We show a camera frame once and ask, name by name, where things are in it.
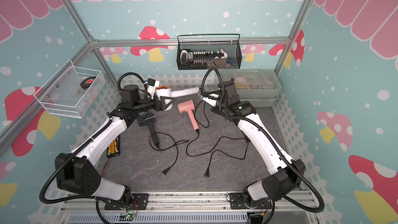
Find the black white power strip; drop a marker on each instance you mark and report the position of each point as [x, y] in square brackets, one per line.
[198, 59]

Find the yellow black pliers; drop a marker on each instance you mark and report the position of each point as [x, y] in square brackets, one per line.
[113, 149]

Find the green clear storage box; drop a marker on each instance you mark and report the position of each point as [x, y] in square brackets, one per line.
[260, 87]

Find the black hair dryer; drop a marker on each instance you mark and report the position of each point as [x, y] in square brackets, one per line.
[148, 119]

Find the white wire mesh basket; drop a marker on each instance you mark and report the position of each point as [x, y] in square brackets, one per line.
[62, 95]

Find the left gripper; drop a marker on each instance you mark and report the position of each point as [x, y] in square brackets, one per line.
[161, 107]

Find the black red tape measure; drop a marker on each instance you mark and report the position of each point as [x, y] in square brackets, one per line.
[87, 82]

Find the white hair dryer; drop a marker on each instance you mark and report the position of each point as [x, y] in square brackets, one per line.
[167, 92]

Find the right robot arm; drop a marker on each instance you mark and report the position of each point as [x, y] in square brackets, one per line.
[285, 173]

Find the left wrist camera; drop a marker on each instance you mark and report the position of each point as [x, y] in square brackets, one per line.
[152, 84]

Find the black wire mesh basket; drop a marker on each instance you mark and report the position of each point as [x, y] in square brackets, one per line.
[229, 43]

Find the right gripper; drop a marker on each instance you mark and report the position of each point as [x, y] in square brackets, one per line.
[215, 106]

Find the pink hair dryer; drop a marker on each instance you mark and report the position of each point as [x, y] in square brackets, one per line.
[188, 107]

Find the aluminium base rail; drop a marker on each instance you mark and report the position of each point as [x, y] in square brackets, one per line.
[207, 207]

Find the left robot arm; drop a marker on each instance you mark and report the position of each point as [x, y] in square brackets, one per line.
[75, 171]

